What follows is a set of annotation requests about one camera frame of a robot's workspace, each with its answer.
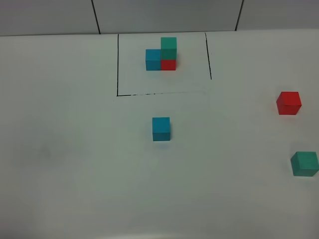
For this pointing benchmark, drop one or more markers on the template red cube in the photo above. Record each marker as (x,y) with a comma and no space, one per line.
(168,65)

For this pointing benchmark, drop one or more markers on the template blue cube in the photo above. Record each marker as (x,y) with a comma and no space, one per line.
(153,59)

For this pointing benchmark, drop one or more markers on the template green cube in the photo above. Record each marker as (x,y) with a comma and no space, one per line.
(168,46)

